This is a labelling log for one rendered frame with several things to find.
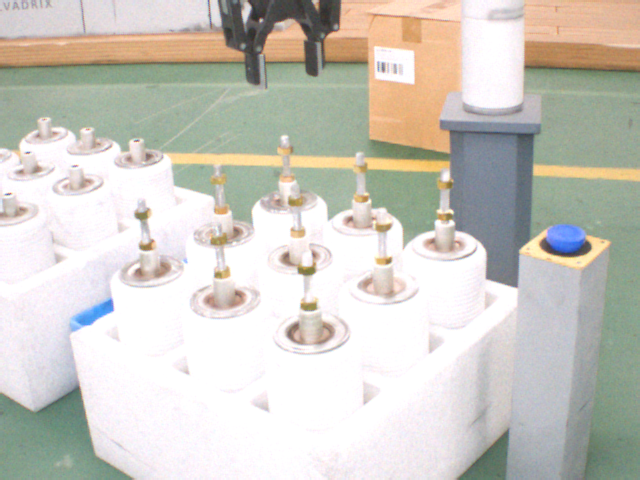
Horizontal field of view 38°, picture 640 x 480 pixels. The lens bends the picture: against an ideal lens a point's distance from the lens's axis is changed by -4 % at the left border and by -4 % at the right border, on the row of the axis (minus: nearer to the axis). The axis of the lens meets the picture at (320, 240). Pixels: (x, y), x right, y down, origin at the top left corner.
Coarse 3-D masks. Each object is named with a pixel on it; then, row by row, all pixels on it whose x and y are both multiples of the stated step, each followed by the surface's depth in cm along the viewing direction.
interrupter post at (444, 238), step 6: (438, 222) 108; (450, 222) 108; (438, 228) 107; (444, 228) 107; (450, 228) 107; (438, 234) 107; (444, 234) 107; (450, 234) 107; (438, 240) 108; (444, 240) 107; (450, 240) 108; (438, 246) 108; (444, 246) 108; (450, 246) 108
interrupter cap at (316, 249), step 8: (280, 248) 110; (288, 248) 110; (312, 248) 110; (320, 248) 110; (272, 256) 108; (280, 256) 108; (288, 256) 109; (312, 256) 108; (320, 256) 108; (328, 256) 108; (272, 264) 106; (280, 264) 106; (288, 264) 107; (296, 264) 107; (320, 264) 106; (328, 264) 106; (280, 272) 105; (288, 272) 104; (296, 272) 104
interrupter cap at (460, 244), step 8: (432, 232) 112; (456, 232) 111; (416, 240) 110; (424, 240) 110; (432, 240) 110; (456, 240) 110; (464, 240) 109; (472, 240) 109; (416, 248) 108; (424, 248) 108; (432, 248) 109; (456, 248) 108; (464, 248) 108; (472, 248) 107; (424, 256) 106; (432, 256) 106; (440, 256) 106; (448, 256) 106; (456, 256) 106; (464, 256) 106
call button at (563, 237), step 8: (560, 224) 94; (568, 224) 94; (552, 232) 92; (560, 232) 92; (568, 232) 92; (576, 232) 92; (584, 232) 92; (552, 240) 92; (560, 240) 91; (568, 240) 91; (576, 240) 91; (584, 240) 92; (560, 248) 92; (568, 248) 91; (576, 248) 92
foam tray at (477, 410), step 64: (512, 320) 110; (128, 384) 104; (192, 384) 98; (256, 384) 98; (384, 384) 97; (448, 384) 101; (128, 448) 110; (192, 448) 100; (256, 448) 92; (320, 448) 88; (384, 448) 94; (448, 448) 105
